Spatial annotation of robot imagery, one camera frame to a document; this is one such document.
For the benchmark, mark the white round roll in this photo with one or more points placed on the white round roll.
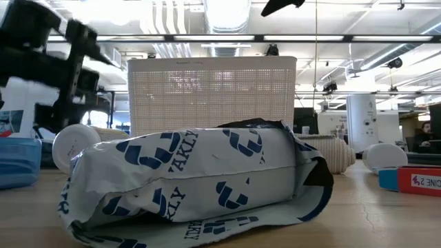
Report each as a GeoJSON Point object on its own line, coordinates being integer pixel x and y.
{"type": "Point", "coordinates": [386, 156]}

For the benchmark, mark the person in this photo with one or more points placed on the person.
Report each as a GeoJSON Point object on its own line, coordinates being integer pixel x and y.
{"type": "Point", "coordinates": [423, 136]}

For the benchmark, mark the blue plastic-wrapped pack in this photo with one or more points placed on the blue plastic-wrapped pack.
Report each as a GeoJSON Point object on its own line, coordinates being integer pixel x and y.
{"type": "Point", "coordinates": [19, 162]}

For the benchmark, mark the white plastic bottle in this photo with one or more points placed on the white plastic bottle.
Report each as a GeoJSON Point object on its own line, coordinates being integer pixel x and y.
{"type": "Point", "coordinates": [72, 146]}

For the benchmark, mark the black monitor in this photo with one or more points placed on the black monitor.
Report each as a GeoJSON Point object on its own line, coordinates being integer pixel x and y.
{"type": "Point", "coordinates": [306, 120]}
{"type": "Point", "coordinates": [435, 120]}

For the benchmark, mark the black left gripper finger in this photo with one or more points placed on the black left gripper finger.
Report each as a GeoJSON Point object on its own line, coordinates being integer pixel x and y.
{"type": "Point", "coordinates": [46, 115]}
{"type": "Point", "coordinates": [82, 38]}

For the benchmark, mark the beige elastic bandage roll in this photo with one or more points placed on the beige elastic bandage roll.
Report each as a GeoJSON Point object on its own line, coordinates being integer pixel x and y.
{"type": "Point", "coordinates": [332, 153]}
{"type": "Point", "coordinates": [112, 133]}

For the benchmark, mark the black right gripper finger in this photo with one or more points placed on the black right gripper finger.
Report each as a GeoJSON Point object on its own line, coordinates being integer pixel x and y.
{"type": "Point", "coordinates": [277, 5]}

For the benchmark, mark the black overhead camera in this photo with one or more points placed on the black overhead camera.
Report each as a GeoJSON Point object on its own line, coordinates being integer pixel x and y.
{"type": "Point", "coordinates": [272, 50]}

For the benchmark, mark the white blue printed mailer bag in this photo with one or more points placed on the white blue printed mailer bag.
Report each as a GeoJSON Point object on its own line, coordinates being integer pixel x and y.
{"type": "Point", "coordinates": [193, 179]}

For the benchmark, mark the red and blue medicine box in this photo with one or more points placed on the red and blue medicine box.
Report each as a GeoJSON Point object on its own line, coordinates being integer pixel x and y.
{"type": "Point", "coordinates": [418, 180]}

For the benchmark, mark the white perforated plastic basket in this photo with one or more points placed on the white perforated plastic basket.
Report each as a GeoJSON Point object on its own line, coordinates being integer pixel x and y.
{"type": "Point", "coordinates": [212, 96]}

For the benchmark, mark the white round column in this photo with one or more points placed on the white round column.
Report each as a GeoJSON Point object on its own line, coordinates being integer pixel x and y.
{"type": "Point", "coordinates": [362, 122]}

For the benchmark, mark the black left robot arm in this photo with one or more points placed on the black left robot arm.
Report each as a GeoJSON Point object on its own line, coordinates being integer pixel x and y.
{"type": "Point", "coordinates": [25, 22]}

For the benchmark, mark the thin vertical metal rod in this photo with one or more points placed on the thin vertical metal rod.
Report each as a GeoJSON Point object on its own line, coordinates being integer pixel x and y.
{"type": "Point", "coordinates": [315, 44]}

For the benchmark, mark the black overhead frame bar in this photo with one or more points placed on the black overhead frame bar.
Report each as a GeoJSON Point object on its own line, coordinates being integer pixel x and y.
{"type": "Point", "coordinates": [258, 38]}

